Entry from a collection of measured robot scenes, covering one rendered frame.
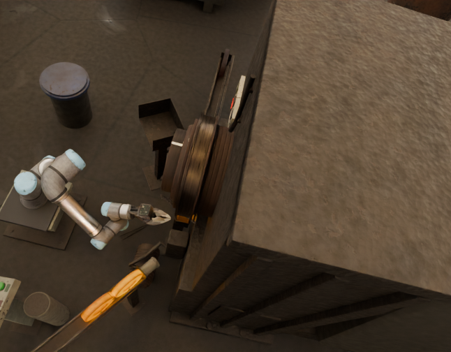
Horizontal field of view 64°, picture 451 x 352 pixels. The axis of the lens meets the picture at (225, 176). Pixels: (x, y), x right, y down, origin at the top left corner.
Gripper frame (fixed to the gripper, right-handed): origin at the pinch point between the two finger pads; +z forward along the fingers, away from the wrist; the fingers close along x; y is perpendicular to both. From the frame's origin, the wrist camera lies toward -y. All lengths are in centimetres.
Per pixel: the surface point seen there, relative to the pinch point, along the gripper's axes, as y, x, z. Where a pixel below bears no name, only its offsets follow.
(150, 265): -4.7, -23.7, -4.2
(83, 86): -5, 89, -88
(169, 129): -10, 62, -20
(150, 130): -7, 58, -30
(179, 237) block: 2.0, -9.7, 8.9
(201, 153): 53, 8, 25
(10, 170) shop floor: -34, 33, -137
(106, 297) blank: 8.2, -43.5, -14.7
